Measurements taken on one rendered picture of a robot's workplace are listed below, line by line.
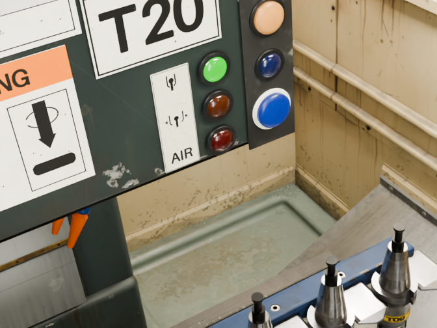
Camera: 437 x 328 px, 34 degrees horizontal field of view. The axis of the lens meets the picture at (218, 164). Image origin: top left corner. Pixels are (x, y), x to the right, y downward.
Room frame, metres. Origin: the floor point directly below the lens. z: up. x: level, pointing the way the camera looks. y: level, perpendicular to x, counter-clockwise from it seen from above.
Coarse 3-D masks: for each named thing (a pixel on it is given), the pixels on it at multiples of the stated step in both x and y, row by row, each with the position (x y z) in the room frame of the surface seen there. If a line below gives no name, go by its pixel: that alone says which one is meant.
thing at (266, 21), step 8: (264, 8) 0.48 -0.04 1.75; (272, 8) 0.48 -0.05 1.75; (280, 8) 0.49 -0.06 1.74; (256, 16) 0.48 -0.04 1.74; (264, 16) 0.48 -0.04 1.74; (272, 16) 0.48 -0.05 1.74; (280, 16) 0.49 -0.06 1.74; (256, 24) 0.48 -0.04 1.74; (264, 24) 0.48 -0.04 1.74; (272, 24) 0.48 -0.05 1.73; (280, 24) 0.49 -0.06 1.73; (264, 32) 0.48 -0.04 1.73; (272, 32) 0.48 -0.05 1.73
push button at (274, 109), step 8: (272, 96) 0.48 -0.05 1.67; (280, 96) 0.49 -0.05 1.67; (264, 104) 0.48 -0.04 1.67; (272, 104) 0.48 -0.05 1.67; (280, 104) 0.48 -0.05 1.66; (288, 104) 0.49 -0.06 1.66; (264, 112) 0.48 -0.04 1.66; (272, 112) 0.48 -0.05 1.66; (280, 112) 0.48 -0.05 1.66; (288, 112) 0.49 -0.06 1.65; (264, 120) 0.48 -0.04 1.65; (272, 120) 0.48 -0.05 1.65; (280, 120) 0.48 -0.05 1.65
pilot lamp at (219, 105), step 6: (216, 96) 0.47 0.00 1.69; (222, 96) 0.47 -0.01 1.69; (210, 102) 0.46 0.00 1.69; (216, 102) 0.46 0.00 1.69; (222, 102) 0.46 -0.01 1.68; (228, 102) 0.47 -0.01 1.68; (210, 108) 0.46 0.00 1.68; (216, 108) 0.46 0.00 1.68; (222, 108) 0.46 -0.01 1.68; (228, 108) 0.47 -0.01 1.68; (210, 114) 0.46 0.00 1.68; (216, 114) 0.46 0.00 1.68; (222, 114) 0.46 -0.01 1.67
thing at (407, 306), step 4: (404, 304) 0.68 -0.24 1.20; (408, 304) 0.68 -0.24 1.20; (404, 308) 0.67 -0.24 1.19; (408, 308) 0.68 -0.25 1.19; (388, 312) 0.67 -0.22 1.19; (392, 312) 0.67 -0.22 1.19; (396, 312) 0.67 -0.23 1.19; (400, 312) 0.67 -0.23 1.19; (404, 312) 0.67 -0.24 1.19; (392, 316) 0.67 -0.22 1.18; (396, 316) 0.67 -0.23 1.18
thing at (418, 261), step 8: (408, 256) 0.75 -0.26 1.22; (416, 256) 0.75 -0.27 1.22; (424, 256) 0.75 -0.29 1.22; (416, 264) 0.73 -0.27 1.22; (424, 264) 0.73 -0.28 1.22; (432, 264) 0.73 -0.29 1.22; (416, 272) 0.72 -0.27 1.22; (424, 272) 0.72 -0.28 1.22; (432, 272) 0.71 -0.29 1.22; (424, 280) 0.70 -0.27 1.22; (432, 280) 0.70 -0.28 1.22; (424, 288) 0.69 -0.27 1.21; (432, 288) 0.69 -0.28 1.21
